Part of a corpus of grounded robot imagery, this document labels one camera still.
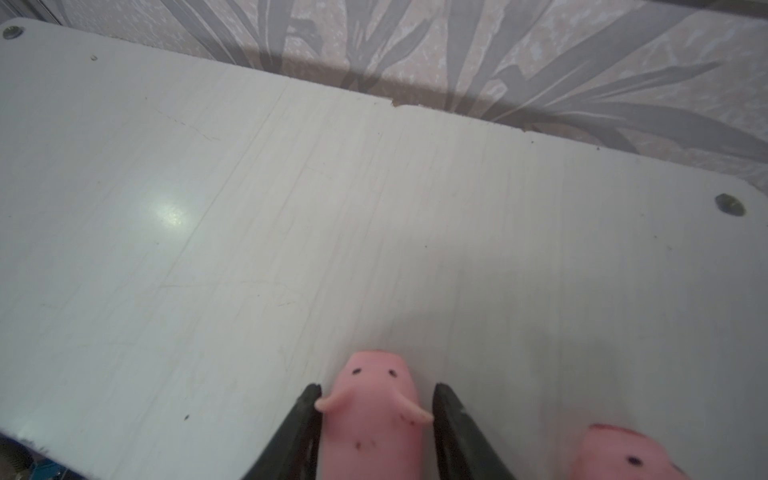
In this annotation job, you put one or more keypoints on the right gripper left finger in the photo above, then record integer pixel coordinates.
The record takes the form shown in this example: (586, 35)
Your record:
(292, 452)

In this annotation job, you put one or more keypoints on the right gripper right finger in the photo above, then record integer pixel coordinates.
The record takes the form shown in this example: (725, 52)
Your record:
(462, 451)

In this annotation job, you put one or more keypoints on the pink toy pig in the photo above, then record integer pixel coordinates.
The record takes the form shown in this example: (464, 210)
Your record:
(613, 452)
(372, 420)

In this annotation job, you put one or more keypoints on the white two-tier shelf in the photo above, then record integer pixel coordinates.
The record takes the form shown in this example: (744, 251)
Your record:
(185, 245)

